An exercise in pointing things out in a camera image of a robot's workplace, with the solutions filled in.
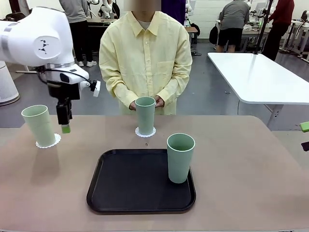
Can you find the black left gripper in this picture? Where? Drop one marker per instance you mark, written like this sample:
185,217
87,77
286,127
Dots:
64,91

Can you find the person's left hand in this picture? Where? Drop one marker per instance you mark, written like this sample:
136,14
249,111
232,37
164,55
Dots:
160,101

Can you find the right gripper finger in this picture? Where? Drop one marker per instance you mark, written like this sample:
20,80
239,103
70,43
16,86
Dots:
306,146
305,126

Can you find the white cylindrical air purifier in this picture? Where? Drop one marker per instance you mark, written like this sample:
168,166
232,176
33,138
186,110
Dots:
7,84

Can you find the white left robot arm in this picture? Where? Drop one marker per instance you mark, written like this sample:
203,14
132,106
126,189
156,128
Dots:
36,36

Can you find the white folding table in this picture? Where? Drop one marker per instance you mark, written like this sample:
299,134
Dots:
256,75

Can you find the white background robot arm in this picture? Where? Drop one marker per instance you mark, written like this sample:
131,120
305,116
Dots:
106,8

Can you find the person in yellow shirt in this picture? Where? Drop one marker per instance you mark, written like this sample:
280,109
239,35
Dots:
144,60

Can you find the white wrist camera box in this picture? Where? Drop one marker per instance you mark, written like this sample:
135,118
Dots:
97,89

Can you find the person's right hand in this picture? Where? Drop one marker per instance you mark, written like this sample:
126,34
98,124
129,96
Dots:
132,106

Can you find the white scalloped paper coaster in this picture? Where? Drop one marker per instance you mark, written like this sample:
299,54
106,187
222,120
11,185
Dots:
145,136
58,139

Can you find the black plastic serving tray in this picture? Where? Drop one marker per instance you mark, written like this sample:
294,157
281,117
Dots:
135,188

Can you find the person in grey t-shirt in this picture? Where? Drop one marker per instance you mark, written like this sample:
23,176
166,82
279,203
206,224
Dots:
234,14

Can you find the person's right forearm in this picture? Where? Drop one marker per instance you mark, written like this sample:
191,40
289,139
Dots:
118,93

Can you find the light green plastic cup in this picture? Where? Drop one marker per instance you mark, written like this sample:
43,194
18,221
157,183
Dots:
144,118
39,125
179,164

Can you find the person's left forearm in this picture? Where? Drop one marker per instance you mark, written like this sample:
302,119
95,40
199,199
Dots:
173,87

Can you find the black camera stand pole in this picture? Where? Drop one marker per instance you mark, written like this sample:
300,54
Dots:
263,26

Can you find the person in purple top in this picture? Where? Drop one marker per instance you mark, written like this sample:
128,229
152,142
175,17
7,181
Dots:
176,9

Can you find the person in red top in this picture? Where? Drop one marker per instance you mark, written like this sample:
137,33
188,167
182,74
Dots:
283,12

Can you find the black bag on desk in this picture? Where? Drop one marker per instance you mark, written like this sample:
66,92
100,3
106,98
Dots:
14,16

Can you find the black backpack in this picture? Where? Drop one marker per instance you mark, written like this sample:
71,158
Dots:
213,35

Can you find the person in grey hoodie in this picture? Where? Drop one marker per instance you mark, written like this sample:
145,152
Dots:
80,36

